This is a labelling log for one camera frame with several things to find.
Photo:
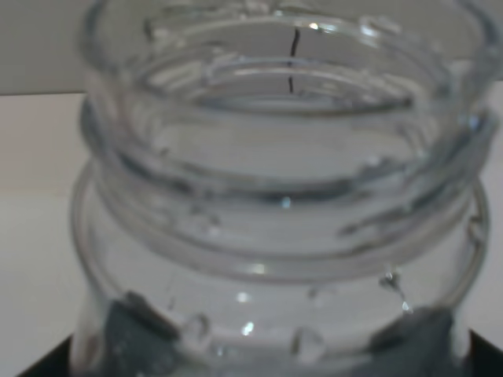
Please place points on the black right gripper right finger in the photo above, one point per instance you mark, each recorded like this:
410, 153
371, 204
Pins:
427, 343

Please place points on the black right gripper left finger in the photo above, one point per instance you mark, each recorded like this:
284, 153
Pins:
122, 338

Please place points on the clear plastic water bottle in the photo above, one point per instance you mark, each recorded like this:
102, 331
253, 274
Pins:
279, 181

